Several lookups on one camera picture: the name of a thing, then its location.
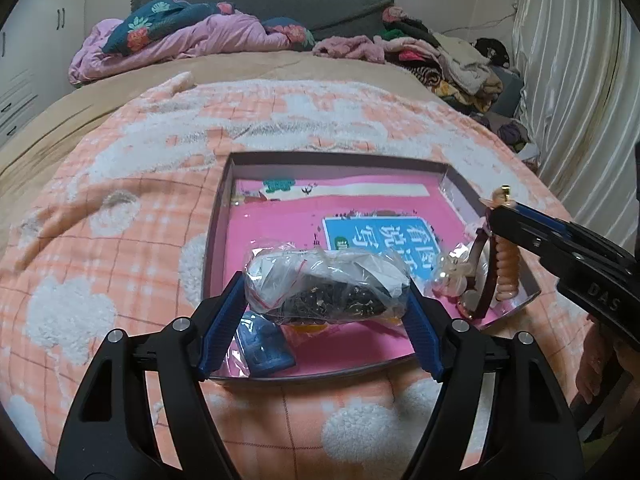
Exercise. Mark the grey padded headboard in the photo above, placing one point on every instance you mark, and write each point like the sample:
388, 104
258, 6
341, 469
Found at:
300, 0

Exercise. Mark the person's right hand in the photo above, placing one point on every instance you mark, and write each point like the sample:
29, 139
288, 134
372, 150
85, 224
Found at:
597, 365

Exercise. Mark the blue card plastic bag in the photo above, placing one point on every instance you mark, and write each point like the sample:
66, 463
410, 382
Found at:
265, 345

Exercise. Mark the yellow rings plastic bag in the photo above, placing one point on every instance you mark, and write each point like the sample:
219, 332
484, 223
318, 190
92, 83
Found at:
310, 327

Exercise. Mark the peach spiral hair clip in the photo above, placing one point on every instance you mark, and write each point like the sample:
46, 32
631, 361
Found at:
507, 270

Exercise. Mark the clear beads plastic bag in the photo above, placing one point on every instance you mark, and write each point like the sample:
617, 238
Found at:
450, 272

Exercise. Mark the pink wrapped book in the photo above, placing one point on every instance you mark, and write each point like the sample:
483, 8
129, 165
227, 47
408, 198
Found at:
280, 240

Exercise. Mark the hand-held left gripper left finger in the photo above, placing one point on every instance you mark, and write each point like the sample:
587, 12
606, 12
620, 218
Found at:
222, 320

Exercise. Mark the tan bed sheet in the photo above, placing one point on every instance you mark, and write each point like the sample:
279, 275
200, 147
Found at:
250, 67

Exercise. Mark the white wardrobe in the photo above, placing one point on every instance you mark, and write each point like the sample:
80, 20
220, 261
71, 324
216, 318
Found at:
30, 60

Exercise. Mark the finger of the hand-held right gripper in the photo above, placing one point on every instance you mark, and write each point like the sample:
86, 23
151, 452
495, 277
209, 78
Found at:
530, 235
550, 219

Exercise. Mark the pink fluffy garment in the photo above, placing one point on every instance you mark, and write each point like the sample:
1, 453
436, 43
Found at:
350, 47

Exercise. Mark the dark jewelry plastic bag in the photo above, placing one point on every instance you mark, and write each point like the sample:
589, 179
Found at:
325, 295

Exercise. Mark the grey storage box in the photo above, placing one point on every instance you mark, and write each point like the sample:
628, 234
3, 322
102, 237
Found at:
510, 90

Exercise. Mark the shallow cardboard box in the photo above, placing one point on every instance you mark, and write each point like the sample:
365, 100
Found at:
217, 240

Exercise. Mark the peach checked fleece blanket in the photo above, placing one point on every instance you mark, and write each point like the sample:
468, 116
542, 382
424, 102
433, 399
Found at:
125, 260

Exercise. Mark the dark clothes bundle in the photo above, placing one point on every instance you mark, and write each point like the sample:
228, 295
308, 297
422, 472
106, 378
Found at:
510, 132

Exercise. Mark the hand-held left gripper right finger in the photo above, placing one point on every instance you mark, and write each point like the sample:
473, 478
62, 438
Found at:
422, 330

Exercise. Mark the pink floral quilt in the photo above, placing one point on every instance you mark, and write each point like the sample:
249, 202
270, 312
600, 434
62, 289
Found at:
200, 35

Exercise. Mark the pile of mixed clothes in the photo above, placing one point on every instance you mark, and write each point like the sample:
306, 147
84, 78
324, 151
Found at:
460, 70

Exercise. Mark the white curtain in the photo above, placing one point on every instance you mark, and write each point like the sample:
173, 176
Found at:
575, 85

